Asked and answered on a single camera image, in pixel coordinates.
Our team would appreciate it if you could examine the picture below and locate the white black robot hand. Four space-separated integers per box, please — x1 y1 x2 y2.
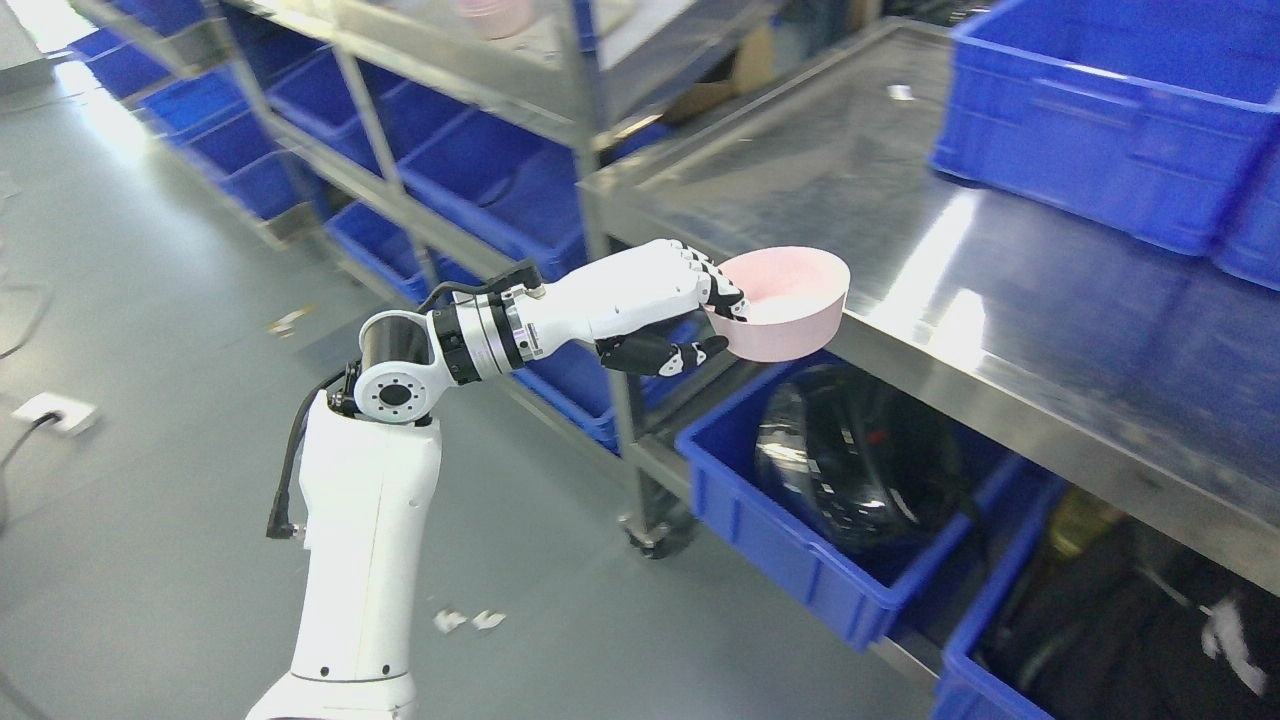
515 238 750 377

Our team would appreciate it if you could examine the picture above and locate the pink plastic bowl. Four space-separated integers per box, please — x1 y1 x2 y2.
704 246 851 363

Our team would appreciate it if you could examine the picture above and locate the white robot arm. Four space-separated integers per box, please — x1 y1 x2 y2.
248 260 545 719

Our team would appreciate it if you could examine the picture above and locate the steel shelf rack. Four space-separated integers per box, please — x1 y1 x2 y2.
70 0 781 551

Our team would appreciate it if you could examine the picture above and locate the blue bin with black bag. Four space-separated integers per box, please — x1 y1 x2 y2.
675 351 1062 651

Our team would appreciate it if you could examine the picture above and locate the steel table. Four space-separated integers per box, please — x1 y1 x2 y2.
582 18 1279 592

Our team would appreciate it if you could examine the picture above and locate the blue bin with puma bag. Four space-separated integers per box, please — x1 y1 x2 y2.
931 488 1279 719

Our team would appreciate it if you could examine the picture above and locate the blue crate with dark items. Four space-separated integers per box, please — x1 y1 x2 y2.
931 1 1279 258

